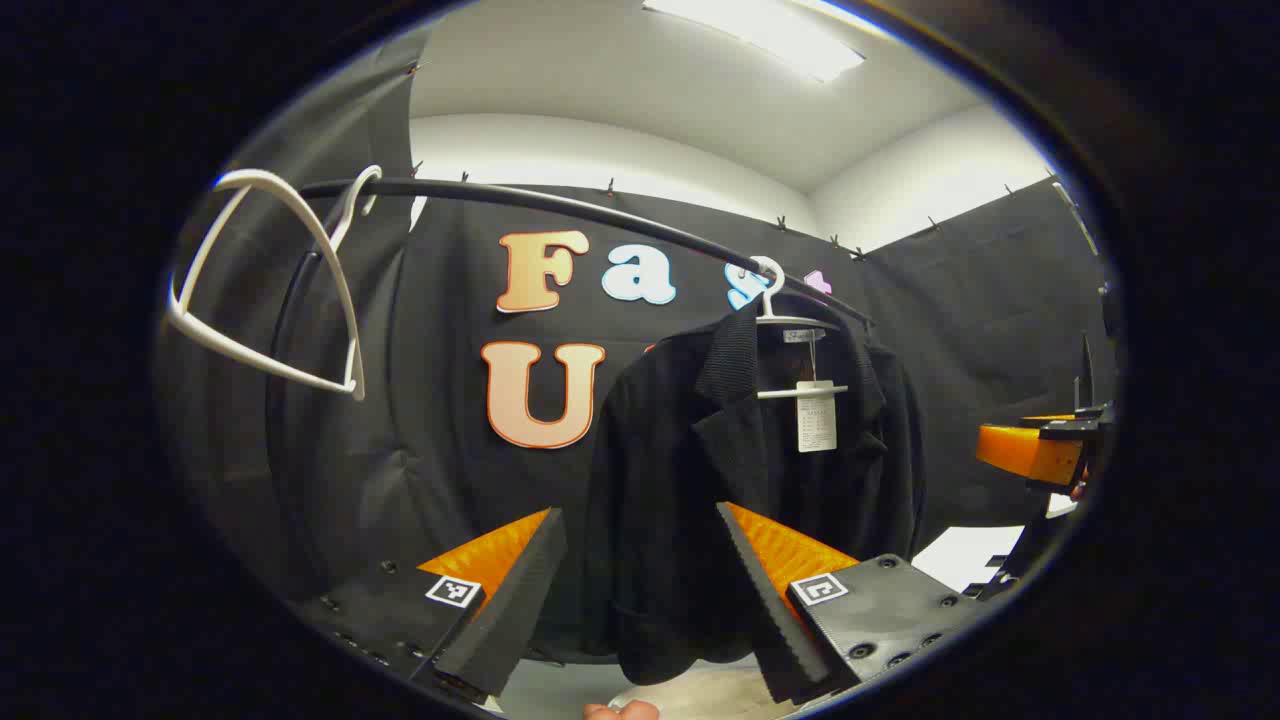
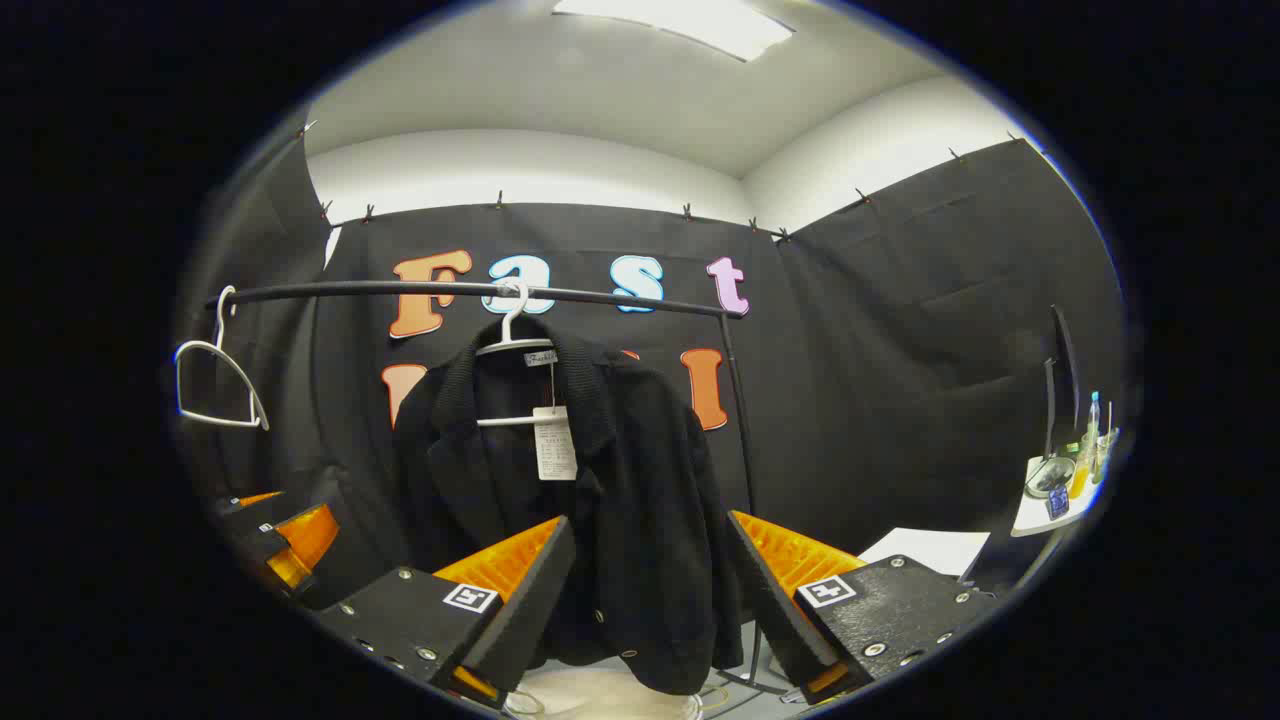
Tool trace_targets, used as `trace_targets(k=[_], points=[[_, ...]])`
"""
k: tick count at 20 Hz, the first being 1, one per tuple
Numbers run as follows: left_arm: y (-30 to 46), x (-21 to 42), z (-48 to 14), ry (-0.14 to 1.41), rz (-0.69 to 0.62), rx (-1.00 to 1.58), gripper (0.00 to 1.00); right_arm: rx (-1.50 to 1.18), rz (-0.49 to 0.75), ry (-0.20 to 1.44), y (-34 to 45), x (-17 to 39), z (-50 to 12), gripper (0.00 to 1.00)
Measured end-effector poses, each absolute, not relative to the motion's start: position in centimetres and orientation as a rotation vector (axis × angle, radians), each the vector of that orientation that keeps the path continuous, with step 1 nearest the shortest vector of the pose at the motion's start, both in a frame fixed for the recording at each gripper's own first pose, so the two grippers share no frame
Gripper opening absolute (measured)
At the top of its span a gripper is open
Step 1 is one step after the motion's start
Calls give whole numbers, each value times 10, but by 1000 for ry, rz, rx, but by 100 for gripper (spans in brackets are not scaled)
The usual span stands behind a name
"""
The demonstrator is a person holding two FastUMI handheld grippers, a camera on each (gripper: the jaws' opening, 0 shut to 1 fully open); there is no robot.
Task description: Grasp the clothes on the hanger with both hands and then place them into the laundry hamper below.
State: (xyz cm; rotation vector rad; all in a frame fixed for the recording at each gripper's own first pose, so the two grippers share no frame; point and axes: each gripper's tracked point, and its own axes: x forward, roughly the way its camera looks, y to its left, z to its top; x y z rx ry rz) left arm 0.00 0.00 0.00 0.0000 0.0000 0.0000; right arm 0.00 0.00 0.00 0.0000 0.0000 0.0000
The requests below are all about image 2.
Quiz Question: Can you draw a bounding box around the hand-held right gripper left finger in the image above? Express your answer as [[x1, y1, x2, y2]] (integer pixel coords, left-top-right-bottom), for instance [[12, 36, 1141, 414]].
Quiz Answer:
[[318, 515, 578, 711]]

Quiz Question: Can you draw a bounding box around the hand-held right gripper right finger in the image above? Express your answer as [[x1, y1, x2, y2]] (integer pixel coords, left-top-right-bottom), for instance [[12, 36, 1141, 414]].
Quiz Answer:
[[725, 510, 1001, 706]]

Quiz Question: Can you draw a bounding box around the white laundry hamper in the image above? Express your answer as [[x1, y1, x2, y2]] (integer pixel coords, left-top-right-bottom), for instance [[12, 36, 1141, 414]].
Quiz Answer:
[[505, 665, 706, 720]]

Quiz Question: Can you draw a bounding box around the black knit jacket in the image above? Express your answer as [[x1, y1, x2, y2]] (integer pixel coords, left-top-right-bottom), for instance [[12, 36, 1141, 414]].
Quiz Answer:
[[393, 315, 746, 696]]

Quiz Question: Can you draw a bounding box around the small white clothes hanger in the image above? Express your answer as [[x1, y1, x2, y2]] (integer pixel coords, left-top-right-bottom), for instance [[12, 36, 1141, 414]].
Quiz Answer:
[[175, 285, 271, 433]]

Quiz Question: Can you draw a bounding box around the black clothes rack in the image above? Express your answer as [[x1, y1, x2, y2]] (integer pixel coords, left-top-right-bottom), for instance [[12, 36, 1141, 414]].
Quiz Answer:
[[205, 280, 791, 701]]

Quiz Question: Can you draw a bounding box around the wide white clothes hanger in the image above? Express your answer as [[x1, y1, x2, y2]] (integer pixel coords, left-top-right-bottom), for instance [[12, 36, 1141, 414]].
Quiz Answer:
[[475, 280, 556, 429]]

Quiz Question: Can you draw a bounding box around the white flat board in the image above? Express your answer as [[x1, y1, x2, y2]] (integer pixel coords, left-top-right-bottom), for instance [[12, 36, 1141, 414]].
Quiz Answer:
[[858, 527, 991, 578]]

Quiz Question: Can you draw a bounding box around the white side table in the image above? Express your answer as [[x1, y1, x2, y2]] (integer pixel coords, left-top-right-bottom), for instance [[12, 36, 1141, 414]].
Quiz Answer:
[[1010, 455, 1111, 538]]

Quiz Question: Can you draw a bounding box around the black backdrop cloth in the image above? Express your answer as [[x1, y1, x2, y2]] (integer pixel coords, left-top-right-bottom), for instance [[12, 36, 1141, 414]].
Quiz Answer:
[[170, 135, 1131, 581]]

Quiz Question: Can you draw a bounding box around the round silver dish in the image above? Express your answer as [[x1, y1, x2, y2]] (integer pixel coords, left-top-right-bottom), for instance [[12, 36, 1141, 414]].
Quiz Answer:
[[1025, 457, 1076, 498]]

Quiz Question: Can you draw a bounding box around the ceiling light panel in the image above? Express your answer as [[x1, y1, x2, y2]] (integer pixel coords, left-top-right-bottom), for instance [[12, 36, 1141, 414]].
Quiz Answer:
[[552, 0, 796, 63]]

